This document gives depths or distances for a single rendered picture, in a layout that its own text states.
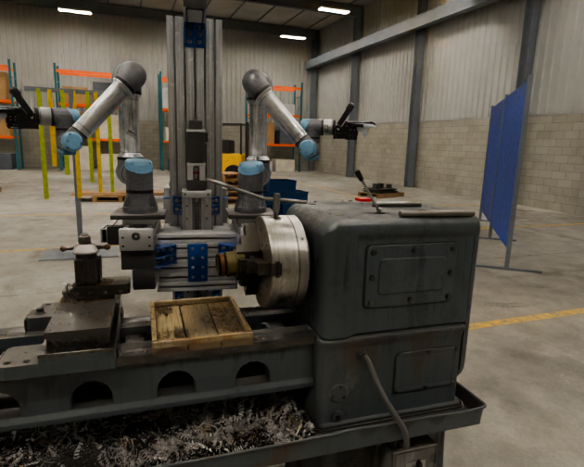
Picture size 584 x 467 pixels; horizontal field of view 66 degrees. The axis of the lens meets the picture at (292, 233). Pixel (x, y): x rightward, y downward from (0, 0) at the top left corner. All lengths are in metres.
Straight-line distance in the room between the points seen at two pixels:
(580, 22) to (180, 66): 12.21
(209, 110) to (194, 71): 0.19
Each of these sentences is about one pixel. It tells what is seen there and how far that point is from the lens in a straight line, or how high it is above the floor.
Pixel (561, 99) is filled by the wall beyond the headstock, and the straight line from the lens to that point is 13.61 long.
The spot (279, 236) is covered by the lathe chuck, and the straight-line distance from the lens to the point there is 1.42.
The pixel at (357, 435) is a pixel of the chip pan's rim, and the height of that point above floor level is 0.57.
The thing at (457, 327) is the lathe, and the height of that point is 0.86.
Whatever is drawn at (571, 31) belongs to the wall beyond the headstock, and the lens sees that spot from 13.80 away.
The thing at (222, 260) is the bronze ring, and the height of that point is 1.10.
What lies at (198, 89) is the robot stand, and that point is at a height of 1.71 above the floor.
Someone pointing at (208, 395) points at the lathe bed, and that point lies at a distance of 1.51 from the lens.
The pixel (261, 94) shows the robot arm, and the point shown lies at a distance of 2.07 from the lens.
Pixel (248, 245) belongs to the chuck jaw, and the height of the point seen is 1.14.
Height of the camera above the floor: 1.48
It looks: 11 degrees down
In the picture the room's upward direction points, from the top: 2 degrees clockwise
